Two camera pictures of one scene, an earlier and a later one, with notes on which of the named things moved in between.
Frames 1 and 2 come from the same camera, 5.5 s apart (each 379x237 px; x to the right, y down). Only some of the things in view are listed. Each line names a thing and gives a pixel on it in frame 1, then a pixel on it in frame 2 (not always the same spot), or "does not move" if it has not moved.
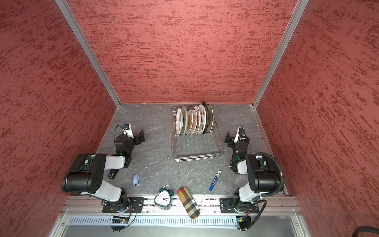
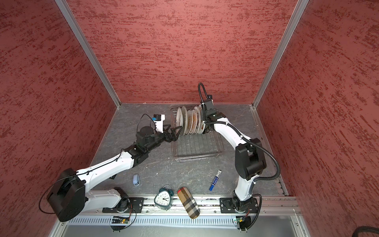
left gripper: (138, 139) to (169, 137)
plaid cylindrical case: (188, 203) does not move
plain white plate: (185, 120) does not move
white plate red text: (179, 121) does not move
